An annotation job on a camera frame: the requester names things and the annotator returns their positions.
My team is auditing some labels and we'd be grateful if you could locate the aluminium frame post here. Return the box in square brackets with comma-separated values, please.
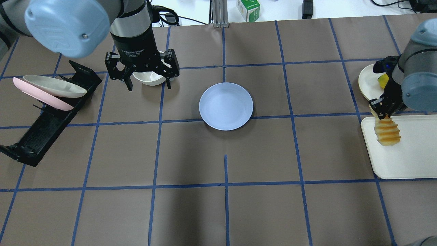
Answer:
[210, 0, 229, 28]

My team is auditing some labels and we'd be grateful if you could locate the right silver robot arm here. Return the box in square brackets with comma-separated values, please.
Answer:
[369, 18, 437, 120]

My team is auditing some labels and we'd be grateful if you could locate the black dish rack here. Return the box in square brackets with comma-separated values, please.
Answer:
[0, 60, 102, 167]

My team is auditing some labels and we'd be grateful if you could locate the white rectangular tray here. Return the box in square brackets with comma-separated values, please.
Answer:
[361, 115, 437, 179]

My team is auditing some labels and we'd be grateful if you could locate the yellow lemon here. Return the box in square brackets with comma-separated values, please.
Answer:
[377, 73, 389, 89]

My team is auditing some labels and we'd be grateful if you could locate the green white carton box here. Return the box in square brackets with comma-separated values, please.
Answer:
[236, 0, 261, 23]

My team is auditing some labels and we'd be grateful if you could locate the pink plate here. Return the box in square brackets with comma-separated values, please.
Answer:
[13, 77, 74, 111]

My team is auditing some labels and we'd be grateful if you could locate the light blue plate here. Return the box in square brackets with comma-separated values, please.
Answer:
[199, 82, 254, 131]

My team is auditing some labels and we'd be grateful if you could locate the sliced yellow bread loaf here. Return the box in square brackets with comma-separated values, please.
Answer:
[373, 117, 401, 146]

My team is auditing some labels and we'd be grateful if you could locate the cream plate in rack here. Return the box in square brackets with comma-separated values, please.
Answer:
[23, 75, 87, 98]

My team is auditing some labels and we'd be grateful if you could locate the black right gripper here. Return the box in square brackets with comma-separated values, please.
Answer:
[369, 56, 406, 118]

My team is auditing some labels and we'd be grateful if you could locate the cream bowl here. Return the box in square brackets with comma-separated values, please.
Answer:
[133, 71, 166, 86]

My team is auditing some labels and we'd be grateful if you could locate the cream round plate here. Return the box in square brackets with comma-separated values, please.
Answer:
[358, 65, 384, 101]

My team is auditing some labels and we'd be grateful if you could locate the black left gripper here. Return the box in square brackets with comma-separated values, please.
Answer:
[104, 32, 180, 91]

